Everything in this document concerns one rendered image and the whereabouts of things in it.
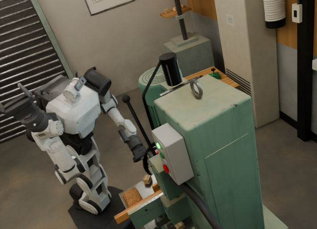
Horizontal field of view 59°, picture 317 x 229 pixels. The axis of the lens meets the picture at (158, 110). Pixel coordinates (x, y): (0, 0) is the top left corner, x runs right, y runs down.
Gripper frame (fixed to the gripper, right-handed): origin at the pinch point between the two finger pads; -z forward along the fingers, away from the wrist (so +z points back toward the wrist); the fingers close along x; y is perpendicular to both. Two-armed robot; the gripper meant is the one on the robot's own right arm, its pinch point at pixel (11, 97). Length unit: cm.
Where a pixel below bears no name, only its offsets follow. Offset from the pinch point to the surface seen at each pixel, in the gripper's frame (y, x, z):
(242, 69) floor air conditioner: -70, 150, 141
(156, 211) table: 38, 21, 68
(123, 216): 34, 8, 62
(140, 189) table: 22, 19, 70
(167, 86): 30, 50, 8
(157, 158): 41, 35, 26
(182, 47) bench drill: -163, 132, 158
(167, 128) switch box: 47, 42, 6
